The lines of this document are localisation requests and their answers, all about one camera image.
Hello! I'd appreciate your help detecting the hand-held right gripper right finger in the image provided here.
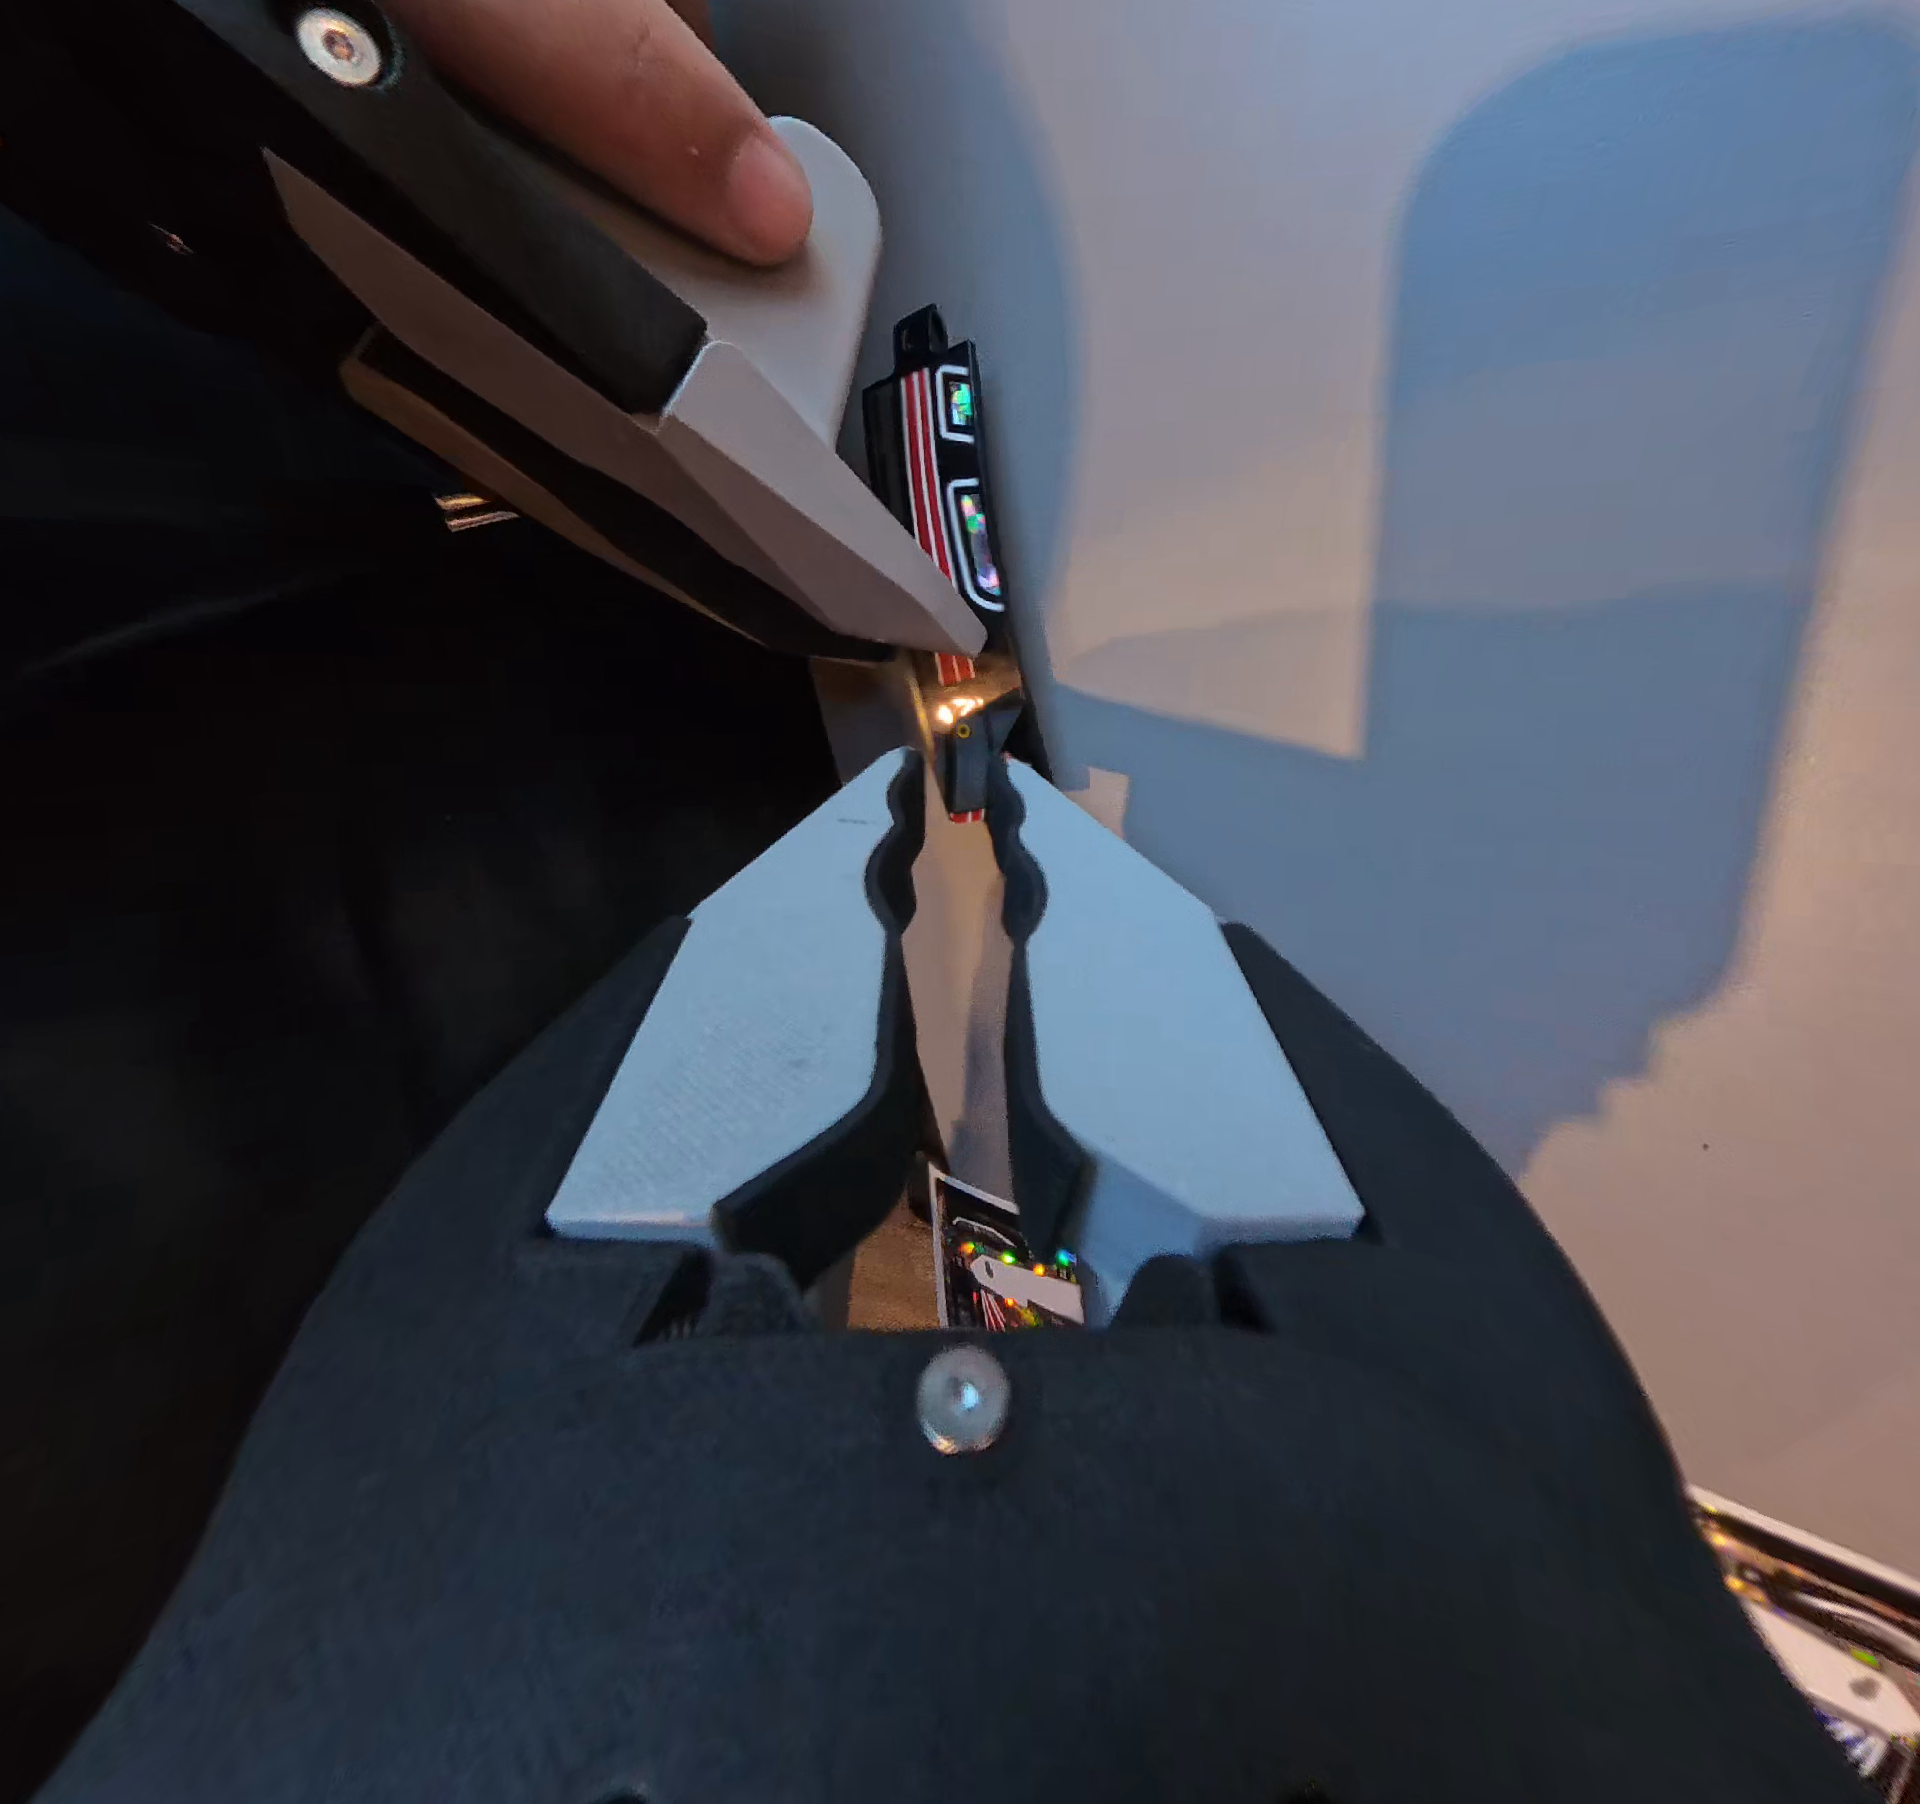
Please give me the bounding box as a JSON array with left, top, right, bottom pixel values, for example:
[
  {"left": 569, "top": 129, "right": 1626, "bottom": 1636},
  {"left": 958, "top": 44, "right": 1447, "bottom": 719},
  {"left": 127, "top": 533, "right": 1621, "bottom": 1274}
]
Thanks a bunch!
[{"left": 982, "top": 758, "right": 1367, "bottom": 1297}]

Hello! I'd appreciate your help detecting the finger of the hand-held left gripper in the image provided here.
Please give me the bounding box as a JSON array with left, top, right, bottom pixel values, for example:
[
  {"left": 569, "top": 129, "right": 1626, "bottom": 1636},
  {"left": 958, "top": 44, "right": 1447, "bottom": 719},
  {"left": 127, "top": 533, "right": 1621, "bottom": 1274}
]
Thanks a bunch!
[
  {"left": 340, "top": 329, "right": 890, "bottom": 663},
  {"left": 264, "top": 151, "right": 989, "bottom": 663}
]

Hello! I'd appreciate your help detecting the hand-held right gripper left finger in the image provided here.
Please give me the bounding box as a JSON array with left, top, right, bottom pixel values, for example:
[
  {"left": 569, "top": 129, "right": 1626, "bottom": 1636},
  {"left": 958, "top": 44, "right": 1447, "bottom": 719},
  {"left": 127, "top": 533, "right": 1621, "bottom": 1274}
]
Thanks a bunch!
[{"left": 542, "top": 746, "right": 946, "bottom": 1291}]

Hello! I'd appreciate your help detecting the red striped black curved panel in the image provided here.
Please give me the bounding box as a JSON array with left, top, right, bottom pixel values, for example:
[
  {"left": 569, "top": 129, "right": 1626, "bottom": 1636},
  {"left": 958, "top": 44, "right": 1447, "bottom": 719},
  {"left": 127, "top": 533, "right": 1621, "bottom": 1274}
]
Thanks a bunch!
[{"left": 863, "top": 305, "right": 1053, "bottom": 824}]

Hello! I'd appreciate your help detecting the person's left hand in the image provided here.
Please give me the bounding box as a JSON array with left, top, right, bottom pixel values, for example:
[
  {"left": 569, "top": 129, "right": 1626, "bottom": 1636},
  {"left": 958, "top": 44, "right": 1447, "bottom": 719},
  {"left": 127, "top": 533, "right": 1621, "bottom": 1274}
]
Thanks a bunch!
[{"left": 284, "top": 0, "right": 820, "bottom": 267}]

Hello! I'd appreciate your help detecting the person's black clothing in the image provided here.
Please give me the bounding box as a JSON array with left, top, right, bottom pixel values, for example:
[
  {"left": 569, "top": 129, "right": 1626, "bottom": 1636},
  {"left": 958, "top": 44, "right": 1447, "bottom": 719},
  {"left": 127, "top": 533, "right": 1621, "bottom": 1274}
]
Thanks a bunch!
[{"left": 0, "top": 185, "right": 842, "bottom": 1804}]

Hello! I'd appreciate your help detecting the holographic sticker sheet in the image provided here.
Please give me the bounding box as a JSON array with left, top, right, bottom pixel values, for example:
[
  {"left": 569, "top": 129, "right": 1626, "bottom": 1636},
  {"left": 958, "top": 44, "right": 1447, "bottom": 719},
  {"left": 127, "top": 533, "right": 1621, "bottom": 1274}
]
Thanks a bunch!
[{"left": 929, "top": 1165, "right": 1920, "bottom": 1804}]

